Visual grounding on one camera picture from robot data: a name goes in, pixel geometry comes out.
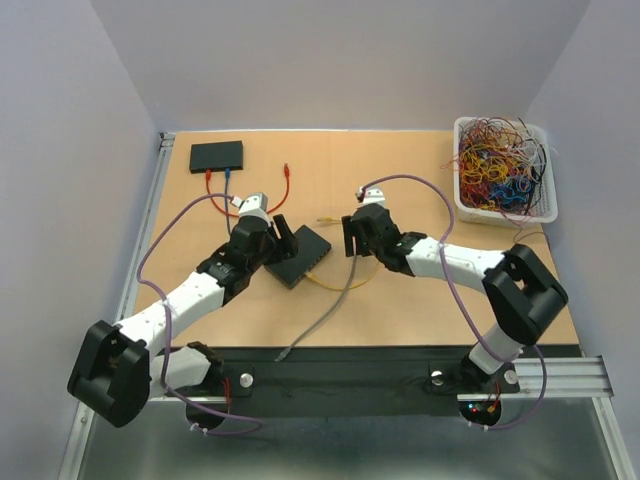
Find yellow ethernet cable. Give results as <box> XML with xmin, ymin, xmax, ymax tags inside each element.
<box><xmin>305</xmin><ymin>214</ymin><xmax>384</xmax><ymax>292</ymax></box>

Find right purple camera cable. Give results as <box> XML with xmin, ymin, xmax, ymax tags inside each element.
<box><xmin>362</xmin><ymin>174</ymin><xmax>546</xmax><ymax>432</ymax></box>

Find grey ethernet cable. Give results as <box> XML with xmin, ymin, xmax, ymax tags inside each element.
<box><xmin>274</xmin><ymin>254</ymin><xmax>359</xmax><ymax>362</ymax></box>

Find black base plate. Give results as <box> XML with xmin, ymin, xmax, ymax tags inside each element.
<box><xmin>154</xmin><ymin>344</ymin><xmax>586</xmax><ymax>419</ymax></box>

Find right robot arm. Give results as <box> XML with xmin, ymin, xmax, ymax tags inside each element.
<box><xmin>342</xmin><ymin>203</ymin><xmax>568</xmax><ymax>390</ymax></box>

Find red ethernet cable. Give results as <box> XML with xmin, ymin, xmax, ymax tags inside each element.
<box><xmin>204</xmin><ymin>162</ymin><xmax>294</xmax><ymax>215</ymax></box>

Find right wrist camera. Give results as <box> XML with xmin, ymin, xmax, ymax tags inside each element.
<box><xmin>356</xmin><ymin>186</ymin><xmax>386</xmax><ymax>207</ymax></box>

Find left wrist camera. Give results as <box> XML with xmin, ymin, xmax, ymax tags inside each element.
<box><xmin>231</xmin><ymin>192</ymin><xmax>269</xmax><ymax>222</ymax></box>

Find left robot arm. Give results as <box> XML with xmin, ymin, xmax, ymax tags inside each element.
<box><xmin>67</xmin><ymin>214</ymin><xmax>298</xmax><ymax>428</ymax></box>

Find aluminium front rail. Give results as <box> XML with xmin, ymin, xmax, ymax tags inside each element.
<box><xmin>149</xmin><ymin>348</ymin><xmax>613</xmax><ymax>400</ymax></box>

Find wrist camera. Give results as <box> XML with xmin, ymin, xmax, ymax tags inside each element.
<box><xmin>356</xmin><ymin>186</ymin><xmax>386</xmax><ymax>207</ymax></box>
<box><xmin>231</xmin><ymin>192</ymin><xmax>269</xmax><ymax>222</ymax></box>

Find blue ethernet cable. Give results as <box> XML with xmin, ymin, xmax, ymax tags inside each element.
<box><xmin>223</xmin><ymin>168</ymin><xmax>241</xmax><ymax>219</ymax></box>

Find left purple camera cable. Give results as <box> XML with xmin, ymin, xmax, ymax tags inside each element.
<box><xmin>137</xmin><ymin>194</ymin><xmax>262</xmax><ymax>437</ymax></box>

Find black network switch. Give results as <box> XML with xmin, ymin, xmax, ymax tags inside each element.
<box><xmin>266</xmin><ymin>225</ymin><xmax>332</xmax><ymax>290</ymax></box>
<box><xmin>189</xmin><ymin>141</ymin><xmax>244</xmax><ymax>174</ymax></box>

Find white basket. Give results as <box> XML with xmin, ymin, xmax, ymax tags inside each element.
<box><xmin>447</xmin><ymin>117</ymin><xmax>558</xmax><ymax>228</ymax></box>

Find aluminium left rail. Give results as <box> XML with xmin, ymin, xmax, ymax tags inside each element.
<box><xmin>113</xmin><ymin>132</ymin><xmax>177</xmax><ymax>323</ymax></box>

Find tangled coloured wires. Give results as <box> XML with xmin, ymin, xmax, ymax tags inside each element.
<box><xmin>438</xmin><ymin>116</ymin><xmax>557</xmax><ymax>244</ymax></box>

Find purple camera cable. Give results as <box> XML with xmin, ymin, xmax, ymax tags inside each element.
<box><xmin>137</xmin><ymin>194</ymin><xmax>262</xmax><ymax>437</ymax></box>
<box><xmin>362</xmin><ymin>174</ymin><xmax>546</xmax><ymax>432</ymax></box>

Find aluminium rail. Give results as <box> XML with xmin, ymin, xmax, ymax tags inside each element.
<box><xmin>113</xmin><ymin>132</ymin><xmax>177</xmax><ymax>323</ymax></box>
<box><xmin>149</xmin><ymin>348</ymin><xmax>613</xmax><ymax>400</ymax></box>

